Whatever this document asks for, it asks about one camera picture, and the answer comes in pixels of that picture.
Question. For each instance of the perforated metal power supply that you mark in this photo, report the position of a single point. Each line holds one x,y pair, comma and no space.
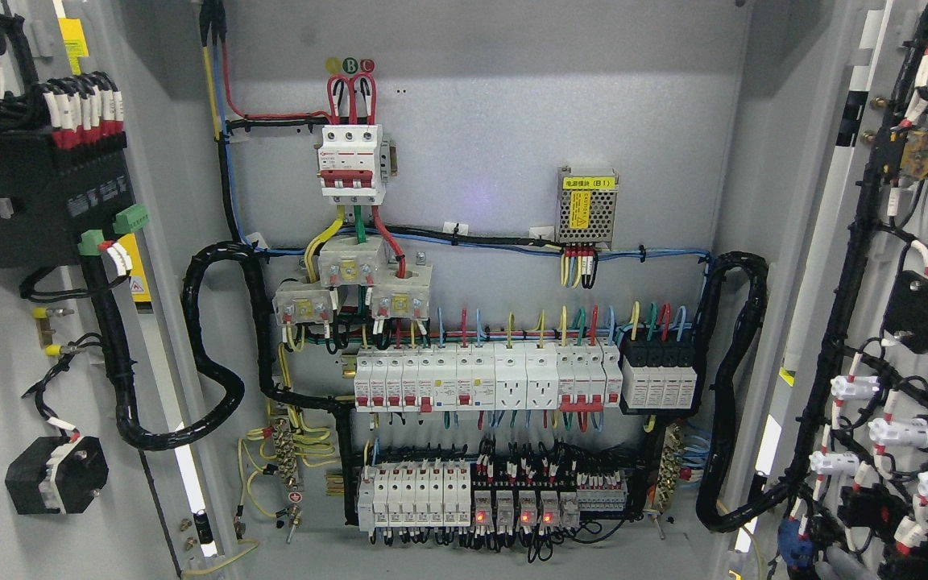
587,203

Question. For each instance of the grey cabinet door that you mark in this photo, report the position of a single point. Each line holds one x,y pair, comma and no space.
820,454
151,48

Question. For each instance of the black surge protector block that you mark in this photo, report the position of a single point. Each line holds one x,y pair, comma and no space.
659,377

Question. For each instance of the lower relay terminal row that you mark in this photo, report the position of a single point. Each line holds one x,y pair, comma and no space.
492,498

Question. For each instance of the white breaker and socket row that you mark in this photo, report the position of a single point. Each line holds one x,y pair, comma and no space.
489,377

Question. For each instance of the red three pole main breaker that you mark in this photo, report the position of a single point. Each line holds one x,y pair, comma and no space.
354,164

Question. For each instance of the grey current transformers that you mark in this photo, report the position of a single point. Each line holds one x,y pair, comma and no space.
343,262

